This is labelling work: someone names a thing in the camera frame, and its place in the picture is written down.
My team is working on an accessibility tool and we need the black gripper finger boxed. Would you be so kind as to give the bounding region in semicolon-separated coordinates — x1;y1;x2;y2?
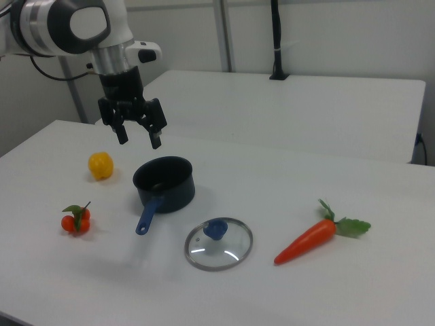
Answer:
97;96;130;145
135;97;169;150

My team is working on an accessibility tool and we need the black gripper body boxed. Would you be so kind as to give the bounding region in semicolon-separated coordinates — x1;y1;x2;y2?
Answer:
99;65;146;120

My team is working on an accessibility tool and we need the glass lid with blue knob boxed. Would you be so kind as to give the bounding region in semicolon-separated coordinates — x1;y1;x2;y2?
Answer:
184;217;254;272

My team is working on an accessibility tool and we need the yellow toy bell pepper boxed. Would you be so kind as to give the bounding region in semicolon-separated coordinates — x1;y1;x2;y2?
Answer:
88;151;115;181

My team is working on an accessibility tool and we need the toy tomato cluster with leaves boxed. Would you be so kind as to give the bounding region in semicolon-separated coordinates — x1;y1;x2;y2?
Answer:
60;201;92;236

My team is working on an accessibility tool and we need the white background table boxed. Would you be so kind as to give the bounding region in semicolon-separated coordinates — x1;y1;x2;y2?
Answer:
94;70;427;165

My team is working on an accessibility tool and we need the black pole with base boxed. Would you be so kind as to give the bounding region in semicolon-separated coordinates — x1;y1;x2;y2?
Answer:
269;0;290;81

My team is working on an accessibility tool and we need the orange toy carrot with leaves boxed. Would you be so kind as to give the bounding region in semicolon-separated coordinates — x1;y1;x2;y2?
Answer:
273;198;372;266

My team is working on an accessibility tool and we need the grey metal frame post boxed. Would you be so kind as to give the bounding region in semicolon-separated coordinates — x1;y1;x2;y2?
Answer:
60;56;88;124
217;0;236;73

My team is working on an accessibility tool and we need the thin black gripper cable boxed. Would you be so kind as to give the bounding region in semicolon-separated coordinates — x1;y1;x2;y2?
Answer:
29;55;100;82

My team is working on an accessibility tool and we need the dark saucepan with blue handle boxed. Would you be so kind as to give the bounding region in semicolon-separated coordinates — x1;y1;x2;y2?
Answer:
132;156;196;236

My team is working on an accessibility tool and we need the black wall power cable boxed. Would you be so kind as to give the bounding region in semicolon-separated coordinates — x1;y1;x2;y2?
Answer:
415;133;429;164

